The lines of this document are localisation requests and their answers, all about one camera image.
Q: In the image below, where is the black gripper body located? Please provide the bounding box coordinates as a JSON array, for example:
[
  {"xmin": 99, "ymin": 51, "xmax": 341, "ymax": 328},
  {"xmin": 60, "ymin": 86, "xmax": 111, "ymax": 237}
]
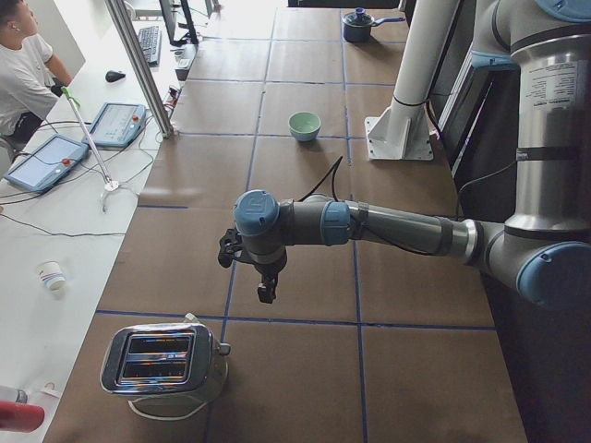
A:
[{"xmin": 247, "ymin": 246, "xmax": 286, "ymax": 280}]

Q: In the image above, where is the green bowl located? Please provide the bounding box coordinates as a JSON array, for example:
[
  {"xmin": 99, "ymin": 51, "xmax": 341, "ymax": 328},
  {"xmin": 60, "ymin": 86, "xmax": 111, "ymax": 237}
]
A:
[{"xmin": 288, "ymin": 112, "xmax": 321, "ymax": 132}]

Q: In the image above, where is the blue bowl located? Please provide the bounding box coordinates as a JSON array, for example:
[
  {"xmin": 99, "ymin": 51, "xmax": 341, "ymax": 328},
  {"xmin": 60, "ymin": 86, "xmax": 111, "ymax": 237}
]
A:
[{"xmin": 290, "ymin": 129, "xmax": 319, "ymax": 142}]

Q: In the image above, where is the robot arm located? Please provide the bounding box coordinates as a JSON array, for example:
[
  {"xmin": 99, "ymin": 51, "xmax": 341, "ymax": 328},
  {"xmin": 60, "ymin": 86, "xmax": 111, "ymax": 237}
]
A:
[{"xmin": 218, "ymin": 1, "xmax": 590, "ymax": 310}]

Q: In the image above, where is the chrome toaster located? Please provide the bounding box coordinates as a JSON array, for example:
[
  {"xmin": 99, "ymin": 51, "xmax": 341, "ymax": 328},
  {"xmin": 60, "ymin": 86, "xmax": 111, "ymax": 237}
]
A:
[{"xmin": 101, "ymin": 321, "xmax": 231, "ymax": 406}]

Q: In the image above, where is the reacher grabber stick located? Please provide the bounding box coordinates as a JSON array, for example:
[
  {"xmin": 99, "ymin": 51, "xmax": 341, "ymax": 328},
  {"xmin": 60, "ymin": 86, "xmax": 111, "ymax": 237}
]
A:
[{"xmin": 61, "ymin": 86, "xmax": 139, "ymax": 213}]

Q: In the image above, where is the far teach pendant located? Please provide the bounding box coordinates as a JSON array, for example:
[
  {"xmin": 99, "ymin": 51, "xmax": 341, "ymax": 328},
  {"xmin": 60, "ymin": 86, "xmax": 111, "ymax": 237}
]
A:
[{"xmin": 89, "ymin": 102, "xmax": 147, "ymax": 150}]

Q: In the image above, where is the teach pendant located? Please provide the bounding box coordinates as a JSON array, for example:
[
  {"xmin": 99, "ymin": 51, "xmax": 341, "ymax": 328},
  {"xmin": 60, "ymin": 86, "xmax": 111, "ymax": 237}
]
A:
[
  {"xmin": 4, "ymin": 134, "xmax": 89, "ymax": 193},
  {"xmin": 89, "ymin": 102, "xmax": 147, "ymax": 150}
]

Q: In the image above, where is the paper cup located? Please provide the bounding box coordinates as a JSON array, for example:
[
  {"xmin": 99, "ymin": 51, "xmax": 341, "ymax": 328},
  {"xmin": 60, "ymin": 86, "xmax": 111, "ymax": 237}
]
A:
[{"xmin": 36, "ymin": 260, "xmax": 66, "ymax": 291}]

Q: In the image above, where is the near teach pendant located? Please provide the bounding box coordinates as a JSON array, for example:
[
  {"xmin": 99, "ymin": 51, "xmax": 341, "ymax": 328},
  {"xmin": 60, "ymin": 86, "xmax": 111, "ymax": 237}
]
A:
[{"xmin": 4, "ymin": 134, "xmax": 89, "ymax": 193}]

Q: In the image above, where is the black computer mouse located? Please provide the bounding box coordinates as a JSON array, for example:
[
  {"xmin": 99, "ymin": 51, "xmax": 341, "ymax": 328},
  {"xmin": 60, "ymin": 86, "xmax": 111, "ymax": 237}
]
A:
[{"xmin": 104, "ymin": 70, "xmax": 126, "ymax": 83}]

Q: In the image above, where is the blue saucepan with lid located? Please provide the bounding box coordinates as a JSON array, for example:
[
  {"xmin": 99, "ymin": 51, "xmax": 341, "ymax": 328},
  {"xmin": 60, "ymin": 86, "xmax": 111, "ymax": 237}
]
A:
[{"xmin": 342, "ymin": 7, "xmax": 405, "ymax": 43}]

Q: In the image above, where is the black keyboard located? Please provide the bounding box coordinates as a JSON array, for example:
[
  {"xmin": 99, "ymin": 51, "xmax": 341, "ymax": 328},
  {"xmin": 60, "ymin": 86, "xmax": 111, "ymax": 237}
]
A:
[{"xmin": 138, "ymin": 26, "xmax": 162, "ymax": 66}]

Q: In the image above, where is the black monitor stand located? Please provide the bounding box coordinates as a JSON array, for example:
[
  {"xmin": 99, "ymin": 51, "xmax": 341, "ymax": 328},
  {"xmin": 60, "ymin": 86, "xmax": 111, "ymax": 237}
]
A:
[{"xmin": 159, "ymin": 0, "xmax": 199, "ymax": 47}]

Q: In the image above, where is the red bottle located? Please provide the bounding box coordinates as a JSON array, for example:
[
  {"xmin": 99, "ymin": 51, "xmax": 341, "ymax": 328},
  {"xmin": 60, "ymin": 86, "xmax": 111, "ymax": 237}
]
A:
[{"xmin": 0, "ymin": 401, "xmax": 45, "ymax": 433}]

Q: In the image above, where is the seated person white shirt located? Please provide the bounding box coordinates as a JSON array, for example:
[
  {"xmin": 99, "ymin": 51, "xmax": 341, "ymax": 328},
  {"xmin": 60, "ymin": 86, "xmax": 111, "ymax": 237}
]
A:
[{"xmin": 1, "ymin": 0, "xmax": 72, "ymax": 144}]

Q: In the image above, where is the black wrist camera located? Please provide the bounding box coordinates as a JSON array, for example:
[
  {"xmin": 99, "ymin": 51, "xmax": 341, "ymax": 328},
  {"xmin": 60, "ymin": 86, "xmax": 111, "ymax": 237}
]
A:
[{"xmin": 217, "ymin": 228, "xmax": 243, "ymax": 269}]

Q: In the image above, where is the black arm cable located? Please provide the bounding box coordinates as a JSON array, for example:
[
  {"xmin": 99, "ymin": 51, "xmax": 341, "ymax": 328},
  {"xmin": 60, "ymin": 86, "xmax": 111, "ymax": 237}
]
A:
[{"xmin": 297, "ymin": 155, "xmax": 518, "ymax": 254}]

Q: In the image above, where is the white camera mast base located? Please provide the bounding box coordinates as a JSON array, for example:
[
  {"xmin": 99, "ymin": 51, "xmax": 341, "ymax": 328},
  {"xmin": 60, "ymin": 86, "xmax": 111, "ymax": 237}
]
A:
[{"xmin": 365, "ymin": 0, "xmax": 460, "ymax": 161}]

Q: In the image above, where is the aluminium frame post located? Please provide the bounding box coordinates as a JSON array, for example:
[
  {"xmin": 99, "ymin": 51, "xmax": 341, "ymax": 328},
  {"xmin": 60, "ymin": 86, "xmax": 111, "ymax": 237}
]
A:
[{"xmin": 105, "ymin": 0, "xmax": 175, "ymax": 139}]

